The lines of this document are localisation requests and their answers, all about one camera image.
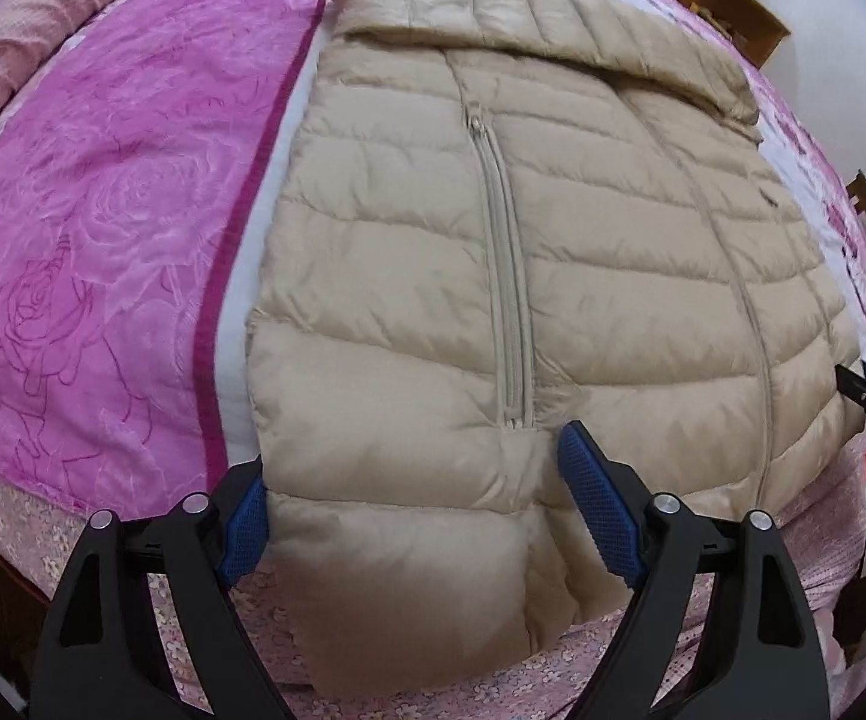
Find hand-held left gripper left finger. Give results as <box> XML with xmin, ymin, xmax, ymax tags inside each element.
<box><xmin>28</xmin><ymin>456</ymin><xmax>295</xmax><ymax>720</ymax></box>

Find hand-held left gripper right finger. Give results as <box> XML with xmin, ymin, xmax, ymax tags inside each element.
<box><xmin>559</xmin><ymin>420</ymin><xmax>831</xmax><ymax>720</ymax></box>

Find beige quilted puffer jacket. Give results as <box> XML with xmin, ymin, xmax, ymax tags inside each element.
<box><xmin>242</xmin><ymin>0</ymin><xmax>865</xmax><ymax>702</ymax></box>

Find magenta floral bedspread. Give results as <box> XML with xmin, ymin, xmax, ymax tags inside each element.
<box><xmin>0</xmin><ymin>0</ymin><xmax>866</xmax><ymax>720</ymax></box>

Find pink checked rolled quilt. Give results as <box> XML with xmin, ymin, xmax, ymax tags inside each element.
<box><xmin>0</xmin><ymin>0</ymin><xmax>202</xmax><ymax>166</ymax></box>

